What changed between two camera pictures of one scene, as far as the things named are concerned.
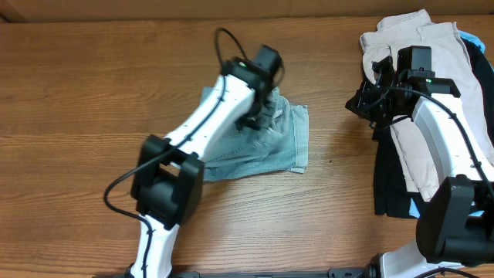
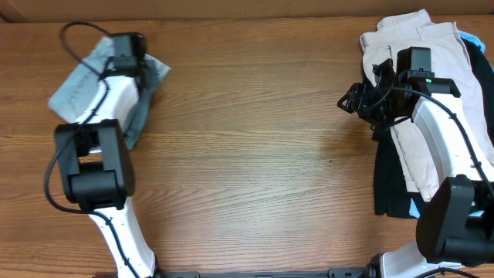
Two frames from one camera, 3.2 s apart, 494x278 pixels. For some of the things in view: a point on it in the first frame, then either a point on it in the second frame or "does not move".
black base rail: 333,272 does not move
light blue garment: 476,42 does not move
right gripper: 360,105 does not move
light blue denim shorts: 279,144 -> 68,98
